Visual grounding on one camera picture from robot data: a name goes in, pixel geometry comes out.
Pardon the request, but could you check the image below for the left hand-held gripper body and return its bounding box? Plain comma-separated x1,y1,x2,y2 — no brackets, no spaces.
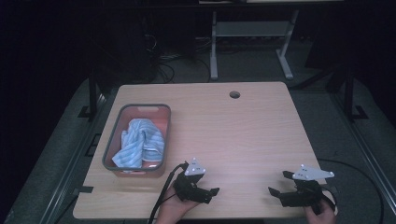
172,157,207,205

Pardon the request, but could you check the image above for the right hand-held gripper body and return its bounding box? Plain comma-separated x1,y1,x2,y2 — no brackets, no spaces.
279,163,337,217

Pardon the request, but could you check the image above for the blue striped towel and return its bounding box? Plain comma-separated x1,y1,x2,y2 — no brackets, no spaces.
111,118,165,169

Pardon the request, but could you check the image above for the pink bin with grey rim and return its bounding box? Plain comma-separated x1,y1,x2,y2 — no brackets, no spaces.
102,103,172,178

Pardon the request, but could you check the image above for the person's right hand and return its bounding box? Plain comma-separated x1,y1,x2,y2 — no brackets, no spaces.
304,198,338,224

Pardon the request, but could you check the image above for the person's left hand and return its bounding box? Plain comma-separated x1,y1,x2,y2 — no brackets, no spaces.
154,186,201,224

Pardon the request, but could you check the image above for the black metal stand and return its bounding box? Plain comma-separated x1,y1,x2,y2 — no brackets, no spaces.
78,69,106,120
342,66,369,122

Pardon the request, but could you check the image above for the black tape strip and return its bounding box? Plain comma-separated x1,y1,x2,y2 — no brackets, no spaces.
73,185,94,194

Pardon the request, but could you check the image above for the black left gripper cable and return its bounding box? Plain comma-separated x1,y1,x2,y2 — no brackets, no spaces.
147,161,190,224

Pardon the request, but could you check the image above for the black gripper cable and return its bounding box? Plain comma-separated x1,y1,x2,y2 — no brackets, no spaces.
317,158,385,224
147,161,190,224

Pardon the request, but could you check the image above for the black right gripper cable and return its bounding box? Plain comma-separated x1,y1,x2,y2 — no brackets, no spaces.
317,158,385,224

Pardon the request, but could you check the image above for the aluminium floor rail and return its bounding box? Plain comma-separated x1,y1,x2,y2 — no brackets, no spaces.
329,91,396,217
38,91,120,224

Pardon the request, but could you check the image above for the tangle of floor cables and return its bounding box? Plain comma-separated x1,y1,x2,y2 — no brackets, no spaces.
143,32,213,84

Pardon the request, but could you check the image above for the white metal table frame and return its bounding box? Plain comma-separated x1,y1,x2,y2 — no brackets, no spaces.
209,8,301,81

